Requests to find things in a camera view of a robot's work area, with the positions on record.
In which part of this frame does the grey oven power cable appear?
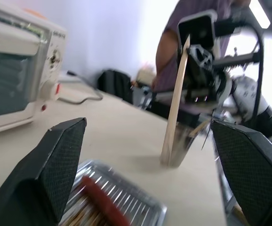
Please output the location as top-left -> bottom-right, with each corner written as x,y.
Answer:
57,70 -> 104,105

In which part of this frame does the black bag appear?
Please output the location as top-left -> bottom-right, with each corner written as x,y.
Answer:
97,69 -> 135,105

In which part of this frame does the beige cardboard box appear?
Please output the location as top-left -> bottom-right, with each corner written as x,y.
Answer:
136,63 -> 160,88

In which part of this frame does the white ceiling light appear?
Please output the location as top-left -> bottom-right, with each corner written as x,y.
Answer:
248,0 -> 272,30

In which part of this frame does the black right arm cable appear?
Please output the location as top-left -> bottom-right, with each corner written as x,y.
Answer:
248,10 -> 266,121

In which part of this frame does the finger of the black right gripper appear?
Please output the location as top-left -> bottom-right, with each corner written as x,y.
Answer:
186,44 -> 216,69
177,9 -> 218,49

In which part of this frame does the long wooden skewer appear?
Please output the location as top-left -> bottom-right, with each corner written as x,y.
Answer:
160,34 -> 192,165

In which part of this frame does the red-brown sausage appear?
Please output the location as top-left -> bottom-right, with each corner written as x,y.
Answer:
80,175 -> 132,226

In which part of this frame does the shiny metal cup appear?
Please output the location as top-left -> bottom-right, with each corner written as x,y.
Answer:
160,121 -> 212,168

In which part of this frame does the white toaster oven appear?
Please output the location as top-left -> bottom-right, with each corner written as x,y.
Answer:
0,0 -> 68,137

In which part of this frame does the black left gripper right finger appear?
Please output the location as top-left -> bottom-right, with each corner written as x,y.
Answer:
209,119 -> 272,226

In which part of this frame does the person in purple shirt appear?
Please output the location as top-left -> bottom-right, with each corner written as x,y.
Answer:
151,0 -> 252,93

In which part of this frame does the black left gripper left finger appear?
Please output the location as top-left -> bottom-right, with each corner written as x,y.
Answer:
0,117 -> 88,226

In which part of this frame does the aluminium foil tray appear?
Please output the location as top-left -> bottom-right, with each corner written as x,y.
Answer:
58,159 -> 168,226

